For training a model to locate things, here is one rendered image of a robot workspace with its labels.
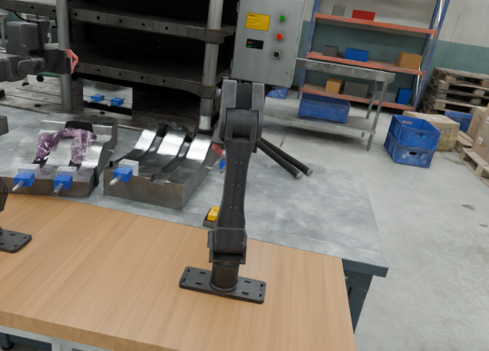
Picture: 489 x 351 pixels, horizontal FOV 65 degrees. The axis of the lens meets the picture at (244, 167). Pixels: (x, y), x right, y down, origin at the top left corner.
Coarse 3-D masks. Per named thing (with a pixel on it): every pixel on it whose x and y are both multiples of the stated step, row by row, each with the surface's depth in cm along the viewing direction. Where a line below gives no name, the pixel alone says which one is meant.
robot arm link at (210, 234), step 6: (210, 234) 86; (246, 234) 87; (210, 240) 86; (246, 240) 87; (210, 246) 85; (246, 246) 87; (210, 252) 85; (216, 252) 88; (246, 252) 86; (210, 258) 85; (216, 258) 86; (222, 258) 86; (228, 258) 87; (234, 258) 87; (240, 258) 87
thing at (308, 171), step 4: (264, 140) 172; (268, 144) 170; (272, 144) 170; (272, 148) 168; (276, 148) 168; (276, 152) 167; (280, 152) 166; (284, 152) 166; (280, 156) 166; (284, 156) 165; (288, 156) 164; (288, 160) 164; (292, 160) 163; (296, 160) 162; (292, 164) 163; (296, 164) 161; (300, 164) 161; (300, 168) 161; (304, 168) 159; (308, 168) 159; (304, 172) 160; (308, 172) 158; (312, 172) 160
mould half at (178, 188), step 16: (144, 144) 141; (176, 144) 141; (192, 144) 141; (208, 144) 142; (160, 160) 132; (192, 160) 136; (208, 160) 145; (112, 176) 120; (144, 176) 118; (176, 176) 121; (192, 176) 125; (112, 192) 122; (128, 192) 121; (144, 192) 120; (160, 192) 119; (176, 192) 118; (192, 192) 129; (176, 208) 120
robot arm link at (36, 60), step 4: (28, 52) 96; (32, 52) 99; (36, 52) 100; (28, 56) 96; (32, 56) 98; (36, 56) 99; (40, 56) 100; (36, 60) 98; (40, 60) 100; (36, 64) 98; (40, 64) 100; (36, 68) 99; (40, 68) 100; (36, 72) 100
